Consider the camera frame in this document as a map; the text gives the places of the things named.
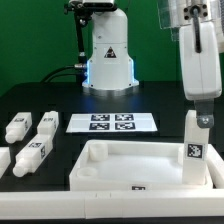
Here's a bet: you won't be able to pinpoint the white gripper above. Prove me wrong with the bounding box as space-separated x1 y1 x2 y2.
179 22 222 129

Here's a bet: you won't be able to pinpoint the white desk top tray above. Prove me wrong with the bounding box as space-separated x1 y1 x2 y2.
68 139 224 192

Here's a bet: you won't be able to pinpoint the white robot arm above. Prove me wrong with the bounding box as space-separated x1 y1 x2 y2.
83 0 224 128

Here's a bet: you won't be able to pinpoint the white front fence bar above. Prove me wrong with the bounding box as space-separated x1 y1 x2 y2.
0 189 224 220

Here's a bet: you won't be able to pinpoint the white marker sheet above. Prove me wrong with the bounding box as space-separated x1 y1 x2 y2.
66 113 157 133

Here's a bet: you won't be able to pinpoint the white left fence block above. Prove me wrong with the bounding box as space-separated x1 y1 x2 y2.
0 147 11 178

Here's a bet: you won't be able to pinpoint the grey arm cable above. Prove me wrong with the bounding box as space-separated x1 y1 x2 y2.
192 6 204 54

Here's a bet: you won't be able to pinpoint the black cables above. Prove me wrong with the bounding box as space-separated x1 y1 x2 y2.
40 65 88 84

